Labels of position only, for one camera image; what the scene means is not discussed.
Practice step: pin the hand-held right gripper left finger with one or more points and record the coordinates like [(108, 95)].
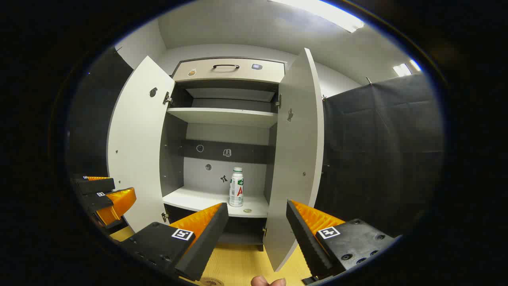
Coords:
[(206, 242)]

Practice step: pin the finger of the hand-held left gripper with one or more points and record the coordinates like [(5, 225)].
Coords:
[(119, 202), (97, 186)]

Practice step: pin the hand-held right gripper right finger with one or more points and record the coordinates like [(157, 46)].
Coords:
[(305, 238)]

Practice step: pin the white cabinet door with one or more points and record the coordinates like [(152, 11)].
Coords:
[(137, 151), (295, 159)]

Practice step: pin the white plastic bottle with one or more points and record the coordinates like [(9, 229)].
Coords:
[(236, 190)]

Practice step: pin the white cabinet shelf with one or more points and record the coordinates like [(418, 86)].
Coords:
[(222, 116), (206, 200)]

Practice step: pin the beige cabinet drawer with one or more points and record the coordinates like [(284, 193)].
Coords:
[(238, 73)]

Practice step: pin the black backdrop cloth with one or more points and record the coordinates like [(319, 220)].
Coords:
[(377, 151)]

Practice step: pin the small ceiling light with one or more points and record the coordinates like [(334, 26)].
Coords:
[(403, 69)]

